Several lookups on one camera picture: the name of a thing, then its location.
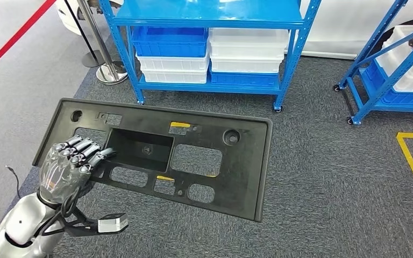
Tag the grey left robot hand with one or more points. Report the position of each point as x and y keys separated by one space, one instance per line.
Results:
x=58 y=174

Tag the black plastic plate part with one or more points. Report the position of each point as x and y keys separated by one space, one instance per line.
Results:
x=242 y=171

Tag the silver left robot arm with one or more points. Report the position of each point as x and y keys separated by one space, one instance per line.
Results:
x=17 y=228

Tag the blue steel shelf rack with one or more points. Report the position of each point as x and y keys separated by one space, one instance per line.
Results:
x=210 y=14

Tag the red barrier belt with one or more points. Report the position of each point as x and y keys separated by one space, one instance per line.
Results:
x=14 y=37

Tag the blue plastic bin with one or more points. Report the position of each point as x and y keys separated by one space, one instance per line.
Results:
x=406 y=98
x=171 y=46
x=244 y=79

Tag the white car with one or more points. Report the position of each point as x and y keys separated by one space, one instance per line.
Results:
x=334 y=28

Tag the blue wheeled rack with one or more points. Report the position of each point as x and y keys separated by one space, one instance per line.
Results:
x=370 y=103

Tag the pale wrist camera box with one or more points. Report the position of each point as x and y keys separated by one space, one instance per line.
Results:
x=112 y=224

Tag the chrome stanchion post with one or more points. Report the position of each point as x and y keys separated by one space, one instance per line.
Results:
x=112 y=74

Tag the black base stanchion post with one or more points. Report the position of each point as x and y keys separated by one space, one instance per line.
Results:
x=92 y=60

